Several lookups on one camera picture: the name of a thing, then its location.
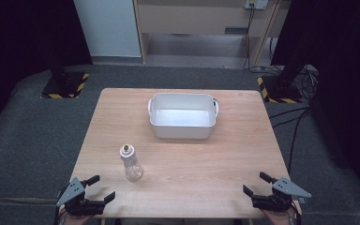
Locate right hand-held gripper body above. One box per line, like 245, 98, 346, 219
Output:
251, 176, 312, 213

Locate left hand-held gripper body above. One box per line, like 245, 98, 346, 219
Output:
55, 176, 106, 218

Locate clear bottle with white cap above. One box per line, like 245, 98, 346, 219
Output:
119, 143, 144, 183

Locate white plastic basin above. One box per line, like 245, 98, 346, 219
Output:
147, 92, 219, 140

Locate person's right hand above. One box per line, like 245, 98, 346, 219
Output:
261, 202, 298, 225

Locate person's left hand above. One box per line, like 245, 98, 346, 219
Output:
57, 207, 96, 225

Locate wooden table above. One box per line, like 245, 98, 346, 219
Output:
70, 87, 302, 219

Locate black stand with striped base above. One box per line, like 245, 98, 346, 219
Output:
41, 46, 90, 100
257, 55, 308, 104

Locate black curtain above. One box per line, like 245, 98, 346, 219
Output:
0, 0, 94, 142
270, 0, 360, 204

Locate white panel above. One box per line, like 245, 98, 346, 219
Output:
73, 0, 143, 58

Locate wooden cabinet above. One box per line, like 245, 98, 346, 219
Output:
132, 0, 292, 68

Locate black cable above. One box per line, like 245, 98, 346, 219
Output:
268, 107, 312, 128
287, 110, 312, 174
243, 5, 256, 70

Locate white wall socket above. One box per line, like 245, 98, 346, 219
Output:
244, 0, 269, 10

